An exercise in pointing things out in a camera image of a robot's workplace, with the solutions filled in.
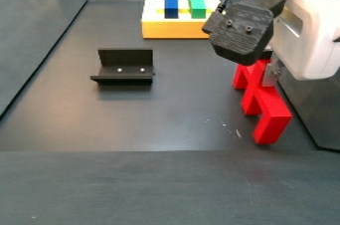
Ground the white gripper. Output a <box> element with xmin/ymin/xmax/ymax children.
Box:
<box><xmin>261</xmin><ymin>0</ymin><xmax>340</xmax><ymax>87</ymax></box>

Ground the red cross-shaped block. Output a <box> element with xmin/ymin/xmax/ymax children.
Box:
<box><xmin>232</xmin><ymin>60</ymin><xmax>292</xmax><ymax>144</ymax></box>

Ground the yellow base board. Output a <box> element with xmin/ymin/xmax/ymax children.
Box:
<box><xmin>141</xmin><ymin>0</ymin><xmax>218</xmax><ymax>39</ymax></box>

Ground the green long block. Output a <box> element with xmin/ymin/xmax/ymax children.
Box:
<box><xmin>188</xmin><ymin>0</ymin><xmax>205</xmax><ymax>19</ymax></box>

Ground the blue long block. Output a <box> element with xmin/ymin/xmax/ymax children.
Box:
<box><xmin>165</xmin><ymin>0</ymin><xmax>177</xmax><ymax>19</ymax></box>

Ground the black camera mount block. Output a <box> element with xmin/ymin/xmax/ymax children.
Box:
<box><xmin>201</xmin><ymin>0</ymin><xmax>285</xmax><ymax>66</ymax></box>

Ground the black angle bracket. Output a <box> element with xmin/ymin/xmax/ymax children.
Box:
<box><xmin>90</xmin><ymin>48</ymin><xmax>154</xmax><ymax>85</ymax></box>

